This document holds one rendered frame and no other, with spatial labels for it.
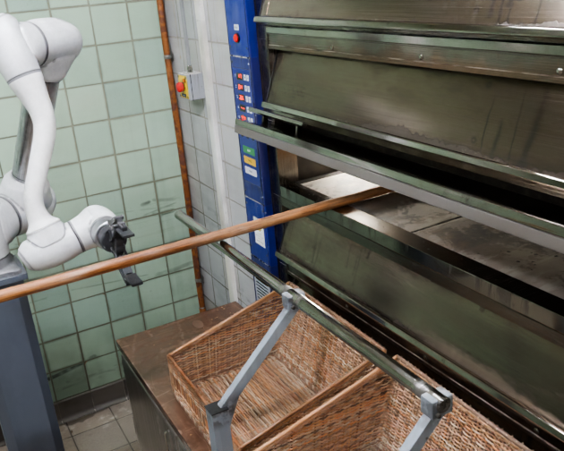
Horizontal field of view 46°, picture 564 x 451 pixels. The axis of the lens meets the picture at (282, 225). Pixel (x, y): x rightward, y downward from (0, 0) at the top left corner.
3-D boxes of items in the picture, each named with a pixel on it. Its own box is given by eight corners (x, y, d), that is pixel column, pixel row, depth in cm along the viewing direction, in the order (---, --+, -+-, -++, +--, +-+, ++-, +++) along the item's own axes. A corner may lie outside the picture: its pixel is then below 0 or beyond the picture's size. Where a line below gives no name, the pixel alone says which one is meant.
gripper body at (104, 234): (121, 219, 191) (131, 228, 183) (125, 246, 194) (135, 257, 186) (95, 225, 188) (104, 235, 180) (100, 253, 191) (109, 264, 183)
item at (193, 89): (196, 95, 272) (193, 70, 268) (206, 97, 263) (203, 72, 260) (179, 97, 268) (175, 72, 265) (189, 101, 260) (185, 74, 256)
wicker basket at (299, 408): (296, 347, 243) (290, 278, 233) (393, 429, 196) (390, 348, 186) (169, 394, 222) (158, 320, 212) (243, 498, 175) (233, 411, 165)
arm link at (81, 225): (128, 238, 200) (88, 259, 195) (114, 224, 213) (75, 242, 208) (115, 207, 195) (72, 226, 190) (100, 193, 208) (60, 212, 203)
